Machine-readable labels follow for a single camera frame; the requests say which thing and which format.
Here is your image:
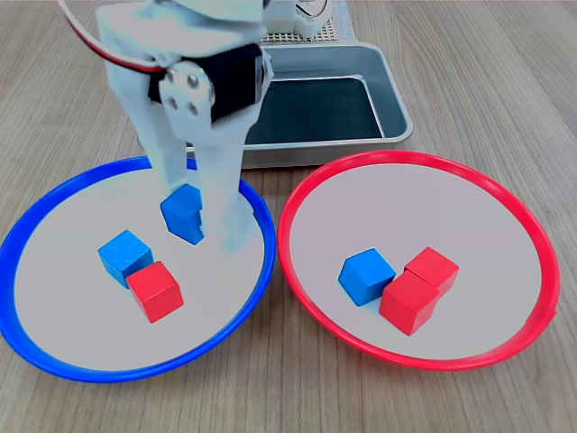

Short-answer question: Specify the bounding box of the blue wooden cube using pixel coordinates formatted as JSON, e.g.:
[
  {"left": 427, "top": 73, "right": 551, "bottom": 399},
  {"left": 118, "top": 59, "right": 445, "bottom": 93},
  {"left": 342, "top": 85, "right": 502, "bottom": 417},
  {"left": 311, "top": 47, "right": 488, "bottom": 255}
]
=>
[
  {"left": 160, "top": 183, "right": 205, "bottom": 247},
  {"left": 96, "top": 229, "right": 155, "bottom": 290},
  {"left": 337, "top": 247, "right": 398, "bottom": 308}
]

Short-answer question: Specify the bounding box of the red wooden cube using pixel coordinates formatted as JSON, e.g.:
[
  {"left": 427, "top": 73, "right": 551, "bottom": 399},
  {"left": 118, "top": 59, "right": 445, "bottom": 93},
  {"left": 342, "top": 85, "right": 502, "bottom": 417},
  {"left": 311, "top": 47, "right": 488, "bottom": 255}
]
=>
[
  {"left": 379, "top": 271, "right": 441, "bottom": 338},
  {"left": 126, "top": 260, "right": 185, "bottom": 325},
  {"left": 404, "top": 245, "right": 461, "bottom": 294}
]

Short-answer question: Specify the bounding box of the black mat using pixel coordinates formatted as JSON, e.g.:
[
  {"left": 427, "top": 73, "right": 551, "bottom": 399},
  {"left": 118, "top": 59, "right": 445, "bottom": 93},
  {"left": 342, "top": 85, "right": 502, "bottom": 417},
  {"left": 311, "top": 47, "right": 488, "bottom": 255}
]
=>
[{"left": 245, "top": 77, "right": 385, "bottom": 145}]

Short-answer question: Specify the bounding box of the steel tray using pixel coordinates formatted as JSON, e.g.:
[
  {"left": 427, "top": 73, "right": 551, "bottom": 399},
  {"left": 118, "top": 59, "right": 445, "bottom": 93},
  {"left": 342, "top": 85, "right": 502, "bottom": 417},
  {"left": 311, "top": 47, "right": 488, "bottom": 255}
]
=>
[{"left": 184, "top": 42, "right": 415, "bottom": 170}]

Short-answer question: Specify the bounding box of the blue rimmed white plate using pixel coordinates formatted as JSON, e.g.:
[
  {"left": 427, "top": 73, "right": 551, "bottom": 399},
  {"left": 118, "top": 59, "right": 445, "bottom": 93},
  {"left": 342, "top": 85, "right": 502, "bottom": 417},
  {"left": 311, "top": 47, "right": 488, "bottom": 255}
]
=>
[{"left": 0, "top": 154, "right": 277, "bottom": 384}]

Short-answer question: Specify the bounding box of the red rimmed white plate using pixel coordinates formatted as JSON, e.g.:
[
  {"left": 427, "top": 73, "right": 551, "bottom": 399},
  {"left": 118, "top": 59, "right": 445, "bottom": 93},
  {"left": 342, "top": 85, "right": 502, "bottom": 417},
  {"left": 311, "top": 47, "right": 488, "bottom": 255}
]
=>
[{"left": 277, "top": 150, "right": 562, "bottom": 373}]

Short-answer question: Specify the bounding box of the red white black servo cable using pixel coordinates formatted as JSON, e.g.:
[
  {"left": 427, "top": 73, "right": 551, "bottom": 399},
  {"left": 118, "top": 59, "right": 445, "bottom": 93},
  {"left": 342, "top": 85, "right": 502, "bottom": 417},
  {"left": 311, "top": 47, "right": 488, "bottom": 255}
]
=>
[{"left": 57, "top": 0, "right": 169, "bottom": 74}]

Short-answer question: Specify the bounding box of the pale perforated base plate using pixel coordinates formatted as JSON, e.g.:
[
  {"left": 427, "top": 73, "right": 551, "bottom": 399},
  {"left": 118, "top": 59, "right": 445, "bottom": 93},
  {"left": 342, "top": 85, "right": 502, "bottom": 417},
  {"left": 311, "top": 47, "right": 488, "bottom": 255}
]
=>
[{"left": 261, "top": 17, "right": 340, "bottom": 45}]

